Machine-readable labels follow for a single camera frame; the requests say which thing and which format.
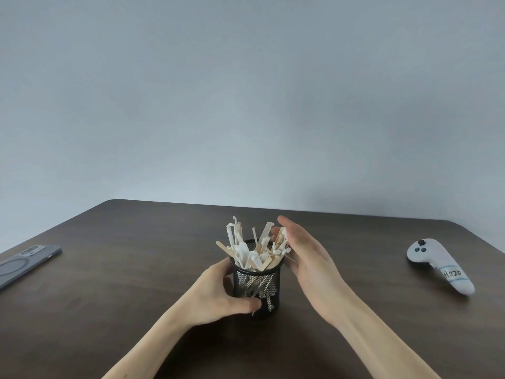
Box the person's right hand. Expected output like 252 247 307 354
270 216 358 326

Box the person's left hand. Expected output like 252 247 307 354
177 257 262 328

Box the black mesh pen cup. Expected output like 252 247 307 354
230 239 284 319

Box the person's right forearm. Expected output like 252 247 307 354
335 301 441 379

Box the person's left forearm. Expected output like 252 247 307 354
101 308 195 379

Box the bundle of wooden stirring sticks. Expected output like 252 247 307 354
215 216 295 272

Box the white handheld controller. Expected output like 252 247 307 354
406 238 476 296

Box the grey smartphone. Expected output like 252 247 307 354
0 245 63 291

